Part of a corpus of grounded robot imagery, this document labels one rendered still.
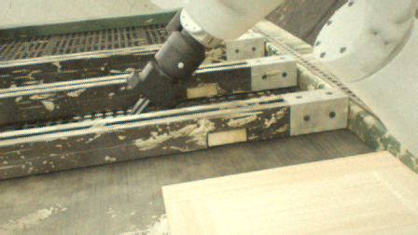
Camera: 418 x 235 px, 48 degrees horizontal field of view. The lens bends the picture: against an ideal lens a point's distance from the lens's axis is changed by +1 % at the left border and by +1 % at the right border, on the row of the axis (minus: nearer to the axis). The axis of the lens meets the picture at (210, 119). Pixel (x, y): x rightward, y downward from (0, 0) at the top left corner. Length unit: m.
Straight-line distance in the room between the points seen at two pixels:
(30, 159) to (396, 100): 0.72
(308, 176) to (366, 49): 0.50
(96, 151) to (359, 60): 0.67
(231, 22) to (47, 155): 0.66
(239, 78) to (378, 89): 0.89
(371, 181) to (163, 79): 0.46
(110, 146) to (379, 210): 0.49
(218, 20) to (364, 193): 0.51
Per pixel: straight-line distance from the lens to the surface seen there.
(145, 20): 2.20
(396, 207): 0.75
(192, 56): 0.96
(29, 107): 1.20
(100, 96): 1.18
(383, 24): 0.31
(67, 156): 0.92
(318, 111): 0.97
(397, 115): 0.36
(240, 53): 1.49
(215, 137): 0.93
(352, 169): 0.82
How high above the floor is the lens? 1.48
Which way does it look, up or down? 22 degrees down
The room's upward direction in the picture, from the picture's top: 60 degrees counter-clockwise
